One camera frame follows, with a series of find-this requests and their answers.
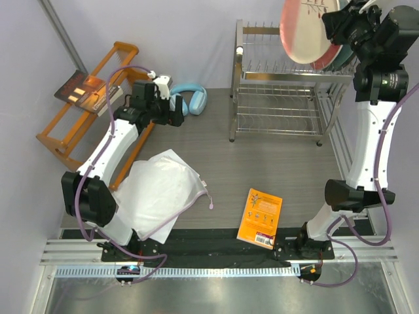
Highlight light teal plate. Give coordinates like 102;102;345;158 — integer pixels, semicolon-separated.
327;0;357;71

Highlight red and teal plate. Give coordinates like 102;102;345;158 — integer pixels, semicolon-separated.
310;44;343;71

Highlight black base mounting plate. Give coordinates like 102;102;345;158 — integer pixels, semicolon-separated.
98;235;335;268

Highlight orange paperback book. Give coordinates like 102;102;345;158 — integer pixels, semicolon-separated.
236;188;283;250

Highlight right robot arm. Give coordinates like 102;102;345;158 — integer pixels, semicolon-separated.
294;1;418;259

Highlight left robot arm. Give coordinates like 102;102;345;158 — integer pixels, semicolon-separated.
61;75;184;261

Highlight clear zip pouch purple trim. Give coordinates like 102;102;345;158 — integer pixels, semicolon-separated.
113;149;210;244

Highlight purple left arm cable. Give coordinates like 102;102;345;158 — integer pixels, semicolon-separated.
73;65;170;284

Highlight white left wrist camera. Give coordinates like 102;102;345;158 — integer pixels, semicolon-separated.
147;71;172;100

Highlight pink and cream plate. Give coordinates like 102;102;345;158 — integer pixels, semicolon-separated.
280;0;344;65

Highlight orange wooden rack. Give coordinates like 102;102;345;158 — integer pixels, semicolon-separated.
36;41;155;191

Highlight light blue headphones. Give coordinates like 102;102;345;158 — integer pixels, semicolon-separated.
170;83;208;116

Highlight dark paperback book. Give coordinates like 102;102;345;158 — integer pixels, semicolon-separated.
54;70;108;116

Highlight stainless steel dish rack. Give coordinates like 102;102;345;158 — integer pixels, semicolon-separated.
229;20;356;147

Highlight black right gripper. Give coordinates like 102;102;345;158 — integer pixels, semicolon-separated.
323;0;386;63

